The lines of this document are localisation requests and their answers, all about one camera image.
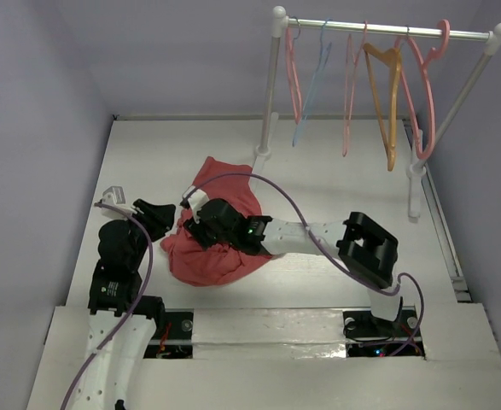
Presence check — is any blue wire hanger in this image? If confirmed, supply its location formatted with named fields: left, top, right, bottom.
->
left=292, top=19, right=332, bottom=147

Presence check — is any thick pink plastic hanger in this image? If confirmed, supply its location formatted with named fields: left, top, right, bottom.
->
left=394, top=19, right=451, bottom=161

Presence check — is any white metal clothes rack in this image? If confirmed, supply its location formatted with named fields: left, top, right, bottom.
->
left=249, top=5, right=501, bottom=220

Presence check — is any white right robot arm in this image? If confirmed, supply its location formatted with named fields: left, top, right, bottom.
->
left=184, top=199, right=403, bottom=335

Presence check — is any thin pink wire hanger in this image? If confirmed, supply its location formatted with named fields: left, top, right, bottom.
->
left=342, top=21, right=367, bottom=157

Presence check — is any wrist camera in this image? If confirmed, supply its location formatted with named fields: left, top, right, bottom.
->
left=96, top=185, right=133, bottom=215
left=180, top=185, right=209, bottom=223

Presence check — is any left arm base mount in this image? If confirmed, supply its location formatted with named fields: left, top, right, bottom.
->
left=143, top=310, right=194, bottom=360

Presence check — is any orange wooden hanger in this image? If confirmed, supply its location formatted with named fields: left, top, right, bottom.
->
left=363, top=43, right=402, bottom=172

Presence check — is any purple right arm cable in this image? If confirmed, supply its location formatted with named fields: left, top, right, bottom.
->
left=180, top=171, right=425, bottom=356

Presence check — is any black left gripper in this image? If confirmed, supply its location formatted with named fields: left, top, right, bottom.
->
left=120, top=198, right=175, bottom=267

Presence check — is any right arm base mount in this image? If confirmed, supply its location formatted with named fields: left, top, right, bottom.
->
left=343, top=308, right=426, bottom=358

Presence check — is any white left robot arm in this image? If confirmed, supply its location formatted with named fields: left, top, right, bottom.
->
left=61, top=198, right=176, bottom=409

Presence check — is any pink hanger far left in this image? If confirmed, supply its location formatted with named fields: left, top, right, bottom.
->
left=285, top=17, right=303, bottom=125

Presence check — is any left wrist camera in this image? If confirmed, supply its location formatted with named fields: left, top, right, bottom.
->
left=96, top=185, right=133, bottom=215

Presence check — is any red t shirt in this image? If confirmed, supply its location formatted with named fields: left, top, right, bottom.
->
left=160, top=176, right=271, bottom=287

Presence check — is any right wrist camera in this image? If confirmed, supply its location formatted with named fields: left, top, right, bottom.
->
left=180, top=185, right=209, bottom=223

